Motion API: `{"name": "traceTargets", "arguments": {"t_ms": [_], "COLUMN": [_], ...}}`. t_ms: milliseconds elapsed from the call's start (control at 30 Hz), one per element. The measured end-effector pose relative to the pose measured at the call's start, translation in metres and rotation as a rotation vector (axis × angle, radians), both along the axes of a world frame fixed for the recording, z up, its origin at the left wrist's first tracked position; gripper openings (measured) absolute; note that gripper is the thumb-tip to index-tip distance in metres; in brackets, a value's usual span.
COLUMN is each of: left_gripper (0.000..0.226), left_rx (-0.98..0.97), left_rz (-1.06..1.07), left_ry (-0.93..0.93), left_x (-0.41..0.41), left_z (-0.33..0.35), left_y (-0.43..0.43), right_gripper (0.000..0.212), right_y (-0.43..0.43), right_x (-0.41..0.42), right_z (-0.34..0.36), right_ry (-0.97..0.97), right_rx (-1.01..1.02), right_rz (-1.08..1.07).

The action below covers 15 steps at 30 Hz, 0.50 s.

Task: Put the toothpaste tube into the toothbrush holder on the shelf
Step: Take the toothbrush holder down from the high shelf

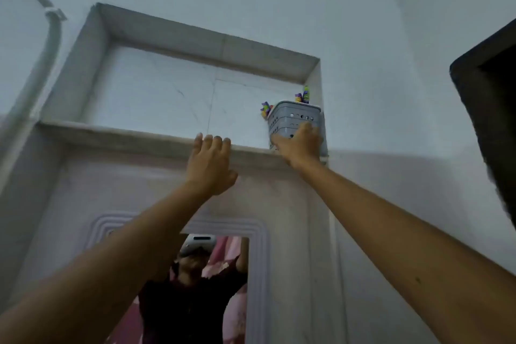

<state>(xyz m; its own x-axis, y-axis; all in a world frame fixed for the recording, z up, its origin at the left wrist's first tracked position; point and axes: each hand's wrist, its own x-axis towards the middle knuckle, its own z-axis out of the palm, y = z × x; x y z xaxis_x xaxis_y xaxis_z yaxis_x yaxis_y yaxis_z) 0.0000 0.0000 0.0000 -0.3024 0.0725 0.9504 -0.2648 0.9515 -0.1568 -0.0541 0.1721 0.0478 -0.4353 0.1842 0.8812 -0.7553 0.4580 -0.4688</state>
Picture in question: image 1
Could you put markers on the person's right hand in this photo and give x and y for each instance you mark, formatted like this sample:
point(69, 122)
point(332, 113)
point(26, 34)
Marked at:
point(300, 146)

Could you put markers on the person's left hand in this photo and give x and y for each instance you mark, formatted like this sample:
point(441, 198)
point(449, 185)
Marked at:
point(209, 166)

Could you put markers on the grey plastic toothbrush holder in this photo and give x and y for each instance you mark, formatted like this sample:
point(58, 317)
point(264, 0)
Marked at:
point(296, 114)

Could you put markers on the person's left forearm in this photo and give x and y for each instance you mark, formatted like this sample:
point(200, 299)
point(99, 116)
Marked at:
point(121, 267)

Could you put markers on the person's right forearm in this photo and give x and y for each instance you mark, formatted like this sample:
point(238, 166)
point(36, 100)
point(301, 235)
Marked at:
point(403, 259)

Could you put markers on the purple yellow toothbrush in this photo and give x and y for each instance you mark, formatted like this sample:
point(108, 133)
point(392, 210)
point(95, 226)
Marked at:
point(266, 110)

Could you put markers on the green purple toothbrush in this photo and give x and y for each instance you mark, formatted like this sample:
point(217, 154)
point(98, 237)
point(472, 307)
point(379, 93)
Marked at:
point(306, 94)

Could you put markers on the grey framed mirror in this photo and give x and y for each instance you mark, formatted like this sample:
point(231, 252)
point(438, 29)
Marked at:
point(258, 275)

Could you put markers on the white wall pipe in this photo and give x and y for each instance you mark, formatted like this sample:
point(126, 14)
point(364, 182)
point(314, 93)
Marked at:
point(50, 57)

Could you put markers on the dark door frame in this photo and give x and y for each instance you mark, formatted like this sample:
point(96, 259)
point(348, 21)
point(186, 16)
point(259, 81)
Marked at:
point(492, 114)

